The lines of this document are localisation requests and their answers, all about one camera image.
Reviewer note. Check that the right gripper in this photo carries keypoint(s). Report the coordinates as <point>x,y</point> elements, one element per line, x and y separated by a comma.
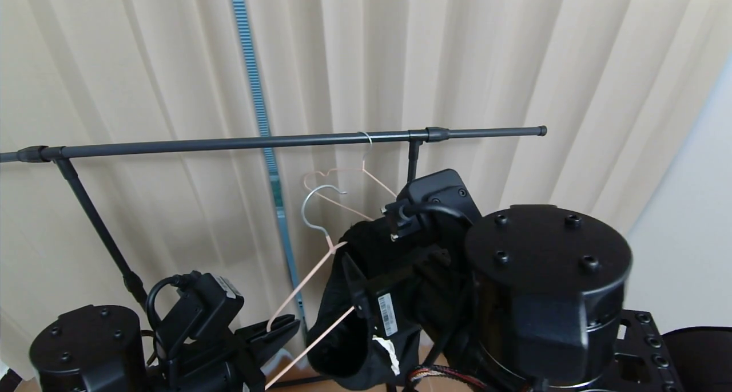
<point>412,289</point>

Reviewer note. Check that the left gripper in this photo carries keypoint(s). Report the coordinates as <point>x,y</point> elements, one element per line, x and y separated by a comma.
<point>229,363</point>

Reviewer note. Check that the black knit garment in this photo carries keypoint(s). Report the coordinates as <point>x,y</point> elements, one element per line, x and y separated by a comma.
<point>337,335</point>

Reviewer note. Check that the pink clothes hanger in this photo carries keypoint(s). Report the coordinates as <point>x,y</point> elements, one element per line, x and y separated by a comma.
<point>377,181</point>
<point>311,280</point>

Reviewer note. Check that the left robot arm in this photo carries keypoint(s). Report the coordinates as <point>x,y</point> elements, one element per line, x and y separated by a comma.
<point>86,346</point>

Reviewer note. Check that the black clothes rack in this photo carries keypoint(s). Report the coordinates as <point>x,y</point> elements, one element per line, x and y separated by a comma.
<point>171,146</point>

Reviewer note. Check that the beige curtain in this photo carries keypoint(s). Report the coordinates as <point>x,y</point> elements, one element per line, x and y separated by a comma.
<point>514,54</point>
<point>86,66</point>

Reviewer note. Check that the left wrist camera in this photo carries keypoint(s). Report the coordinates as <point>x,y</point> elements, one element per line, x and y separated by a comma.
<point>200,306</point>

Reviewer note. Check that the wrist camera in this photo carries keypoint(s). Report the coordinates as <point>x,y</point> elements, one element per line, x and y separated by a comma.
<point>440,191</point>
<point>200,306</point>

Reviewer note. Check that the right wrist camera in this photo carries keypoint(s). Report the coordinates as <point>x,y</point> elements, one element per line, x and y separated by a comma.
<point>440,191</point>

